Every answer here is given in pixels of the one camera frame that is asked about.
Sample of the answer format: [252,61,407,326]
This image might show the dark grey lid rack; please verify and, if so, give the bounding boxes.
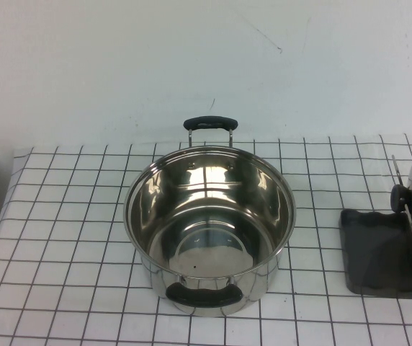
[338,154,412,301]

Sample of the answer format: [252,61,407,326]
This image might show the white black-grid tablecloth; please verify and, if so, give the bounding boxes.
[0,133,412,346]

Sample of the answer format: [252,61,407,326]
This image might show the stainless steel pot black handles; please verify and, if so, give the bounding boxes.
[122,114,297,318]

